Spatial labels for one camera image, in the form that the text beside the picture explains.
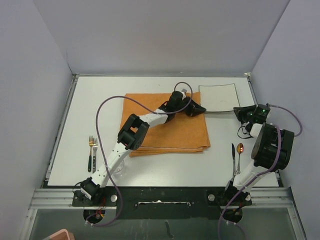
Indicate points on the pink box corner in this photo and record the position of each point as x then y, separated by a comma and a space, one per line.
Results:
62, 234

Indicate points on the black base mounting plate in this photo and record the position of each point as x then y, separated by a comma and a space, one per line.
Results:
163, 203

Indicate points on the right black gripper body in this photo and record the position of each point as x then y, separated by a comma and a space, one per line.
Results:
245, 114

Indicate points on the silver fork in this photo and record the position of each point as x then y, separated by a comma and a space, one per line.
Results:
94, 155

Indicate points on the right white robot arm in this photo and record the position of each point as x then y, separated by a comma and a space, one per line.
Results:
271, 151

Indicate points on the silver table knife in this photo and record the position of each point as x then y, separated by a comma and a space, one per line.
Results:
234, 160

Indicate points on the clear drinking glass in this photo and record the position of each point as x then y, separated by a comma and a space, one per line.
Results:
118, 168

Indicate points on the white square plate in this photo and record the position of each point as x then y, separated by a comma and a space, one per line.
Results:
219, 98

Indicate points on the copper bowl spoon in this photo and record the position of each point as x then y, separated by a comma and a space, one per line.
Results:
239, 149

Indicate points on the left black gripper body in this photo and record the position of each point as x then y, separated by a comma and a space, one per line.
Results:
183, 104

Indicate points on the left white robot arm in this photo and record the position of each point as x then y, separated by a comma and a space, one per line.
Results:
131, 136

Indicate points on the gold fork green handle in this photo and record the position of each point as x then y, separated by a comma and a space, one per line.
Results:
91, 143

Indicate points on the orange cloth napkin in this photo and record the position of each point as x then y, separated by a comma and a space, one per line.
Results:
182, 134

